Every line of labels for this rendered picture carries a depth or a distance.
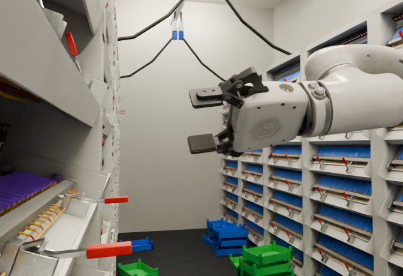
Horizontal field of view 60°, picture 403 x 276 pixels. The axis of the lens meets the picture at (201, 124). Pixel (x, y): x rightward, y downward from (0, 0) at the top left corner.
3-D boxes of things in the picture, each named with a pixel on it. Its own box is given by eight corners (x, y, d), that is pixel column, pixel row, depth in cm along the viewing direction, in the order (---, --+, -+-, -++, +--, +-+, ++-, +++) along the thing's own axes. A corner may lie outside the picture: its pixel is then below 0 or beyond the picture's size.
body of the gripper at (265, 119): (325, 101, 46) (244, 110, 44) (304, 150, 53) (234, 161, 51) (301, 67, 51) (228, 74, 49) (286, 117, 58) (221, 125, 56)
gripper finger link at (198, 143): (234, 145, 52) (191, 151, 51) (232, 159, 54) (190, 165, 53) (229, 130, 54) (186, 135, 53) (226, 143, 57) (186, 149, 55)
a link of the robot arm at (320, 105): (340, 104, 46) (319, 106, 46) (320, 147, 53) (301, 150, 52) (312, 66, 52) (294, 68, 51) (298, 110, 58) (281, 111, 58)
